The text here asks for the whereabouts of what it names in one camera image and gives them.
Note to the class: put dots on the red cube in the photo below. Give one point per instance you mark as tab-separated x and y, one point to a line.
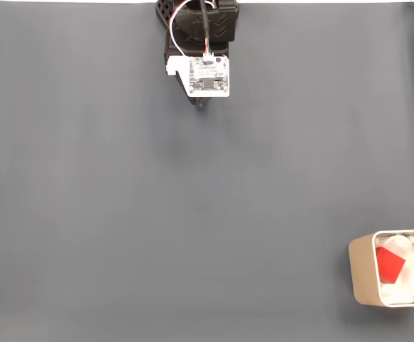
390	265

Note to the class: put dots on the beige metal box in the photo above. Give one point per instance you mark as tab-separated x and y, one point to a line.
361	274

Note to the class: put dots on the grey table mat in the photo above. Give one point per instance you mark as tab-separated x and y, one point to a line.
85	196

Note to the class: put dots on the white crumpled tissue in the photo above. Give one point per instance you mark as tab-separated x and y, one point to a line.
411	285

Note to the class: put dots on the camera board on white mount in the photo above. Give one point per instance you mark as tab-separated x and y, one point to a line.
208	76

